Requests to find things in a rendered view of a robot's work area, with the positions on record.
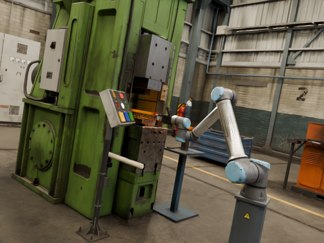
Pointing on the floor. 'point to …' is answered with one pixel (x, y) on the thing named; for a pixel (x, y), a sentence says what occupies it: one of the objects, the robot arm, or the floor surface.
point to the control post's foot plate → (88, 236)
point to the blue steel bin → (219, 145)
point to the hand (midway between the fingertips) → (157, 114)
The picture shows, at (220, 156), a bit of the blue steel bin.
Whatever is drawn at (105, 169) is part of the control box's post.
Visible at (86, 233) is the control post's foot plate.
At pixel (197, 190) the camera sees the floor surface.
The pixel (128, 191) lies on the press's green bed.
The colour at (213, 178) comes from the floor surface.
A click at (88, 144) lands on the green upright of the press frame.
